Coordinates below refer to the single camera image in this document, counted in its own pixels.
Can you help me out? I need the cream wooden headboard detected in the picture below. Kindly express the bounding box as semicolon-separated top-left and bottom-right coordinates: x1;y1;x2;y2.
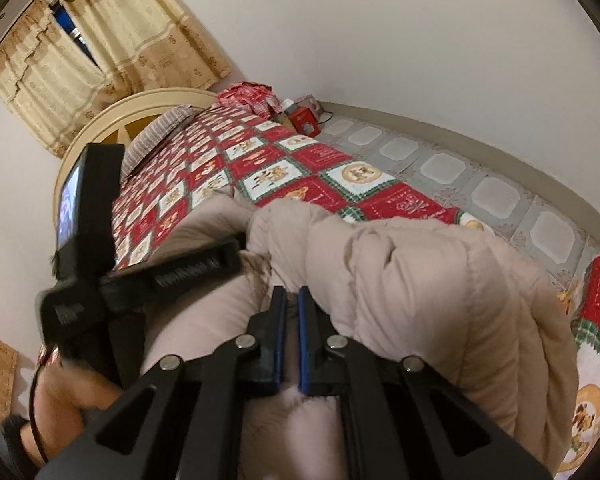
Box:
54;87;219;202

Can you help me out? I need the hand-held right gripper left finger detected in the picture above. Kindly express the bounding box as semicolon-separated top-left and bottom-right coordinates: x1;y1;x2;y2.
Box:
35;287;287;480

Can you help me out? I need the red box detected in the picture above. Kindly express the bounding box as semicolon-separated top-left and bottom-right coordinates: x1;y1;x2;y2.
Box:
287;107;322;137

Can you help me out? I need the beige puffer jacket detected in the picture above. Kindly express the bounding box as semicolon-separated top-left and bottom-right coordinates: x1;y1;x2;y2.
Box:
140;195;581;480

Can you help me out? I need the striped pillow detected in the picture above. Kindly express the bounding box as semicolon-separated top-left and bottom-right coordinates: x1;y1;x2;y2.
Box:
122;105;197;177

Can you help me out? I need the red bear printed bedspread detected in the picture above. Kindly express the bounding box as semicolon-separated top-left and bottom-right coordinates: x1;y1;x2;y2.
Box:
111;105;600;472

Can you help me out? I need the person's left forearm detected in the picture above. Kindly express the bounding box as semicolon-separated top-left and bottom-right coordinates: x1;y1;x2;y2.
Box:
0;412;40;480

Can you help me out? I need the black cable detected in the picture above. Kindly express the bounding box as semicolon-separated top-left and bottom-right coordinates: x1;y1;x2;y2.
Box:
28;345;52;466

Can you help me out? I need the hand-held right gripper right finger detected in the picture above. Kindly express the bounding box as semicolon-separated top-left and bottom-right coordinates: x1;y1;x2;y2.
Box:
298;287;552;480

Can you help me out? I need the red patterned cloth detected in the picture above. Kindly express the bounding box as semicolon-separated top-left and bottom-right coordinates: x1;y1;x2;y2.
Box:
215;81;282;117

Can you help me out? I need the person's left hand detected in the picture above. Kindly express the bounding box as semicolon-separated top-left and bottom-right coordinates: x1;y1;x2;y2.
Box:
32;359;125;462

